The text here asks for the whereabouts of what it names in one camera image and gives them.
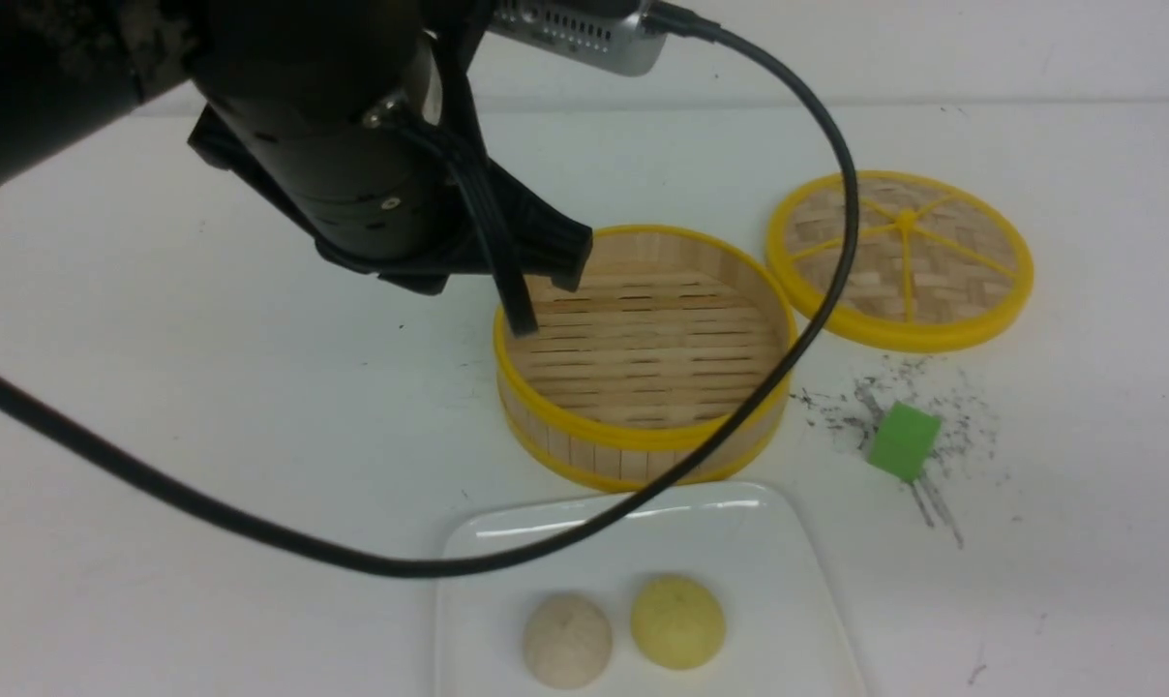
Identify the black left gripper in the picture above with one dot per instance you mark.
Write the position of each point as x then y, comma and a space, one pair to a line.
354, 120

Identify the white steamed bun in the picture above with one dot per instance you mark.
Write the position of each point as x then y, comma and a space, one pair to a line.
567, 641

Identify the yellow steamed bun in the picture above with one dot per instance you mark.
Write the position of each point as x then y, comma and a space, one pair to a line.
677, 623

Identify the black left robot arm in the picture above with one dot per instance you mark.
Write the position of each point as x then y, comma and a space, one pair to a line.
70, 68

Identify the white square plate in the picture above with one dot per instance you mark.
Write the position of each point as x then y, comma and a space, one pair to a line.
741, 540

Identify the green square sticker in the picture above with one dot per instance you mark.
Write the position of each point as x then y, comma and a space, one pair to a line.
904, 440

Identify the bamboo steamer lid yellow rim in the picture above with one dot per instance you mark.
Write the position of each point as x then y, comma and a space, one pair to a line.
936, 269

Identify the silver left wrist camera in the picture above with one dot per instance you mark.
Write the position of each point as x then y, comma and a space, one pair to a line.
608, 35

